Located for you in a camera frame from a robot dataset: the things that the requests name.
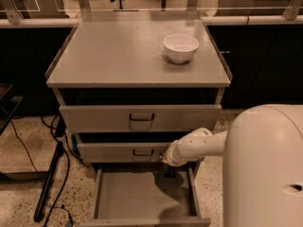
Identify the white ceramic bowl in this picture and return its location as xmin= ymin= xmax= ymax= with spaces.
xmin=163 ymin=34 xmax=200 ymax=63

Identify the grey drawer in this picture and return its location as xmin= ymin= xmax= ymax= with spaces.
xmin=80 ymin=166 xmax=211 ymax=227
xmin=60 ymin=105 xmax=221 ymax=132
xmin=78 ymin=143 xmax=169 ymax=163

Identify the grey drawer cabinet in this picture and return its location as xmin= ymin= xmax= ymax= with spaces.
xmin=45 ymin=9 xmax=234 ymax=227

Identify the bottom grey drawer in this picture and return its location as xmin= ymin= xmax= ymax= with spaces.
xmin=80 ymin=166 xmax=211 ymax=227

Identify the white horizontal rail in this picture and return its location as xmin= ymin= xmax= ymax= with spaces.
xmin=0 ymin=15 xmax=303 ymax=28

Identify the middle grey drawer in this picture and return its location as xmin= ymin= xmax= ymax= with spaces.
xmin=78 ymin=143 xmax=169 ymax=163

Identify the top grey drawer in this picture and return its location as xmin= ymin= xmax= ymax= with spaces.
xmin=60 ymin=105 xmax=221 ymax=132

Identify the black floor cable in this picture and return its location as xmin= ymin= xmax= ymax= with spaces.
xmin=9 ymin=113 xmax=91 ymax=227

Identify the dark side table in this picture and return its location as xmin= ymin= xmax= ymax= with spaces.
xmin=0 ymin=83 xmax=23 ymax=135

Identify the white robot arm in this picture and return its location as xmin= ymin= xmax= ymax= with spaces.
xmin=163 ymin=104 xmax=303 ymax=227

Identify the black rxbar chocolate bar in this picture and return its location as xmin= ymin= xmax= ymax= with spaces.
xmin=162 ymin=163 xmax=176 ymax=178

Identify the black table leg bar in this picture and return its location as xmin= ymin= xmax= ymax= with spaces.
xmin=33 ymin=142 xmax=63 ymax=222

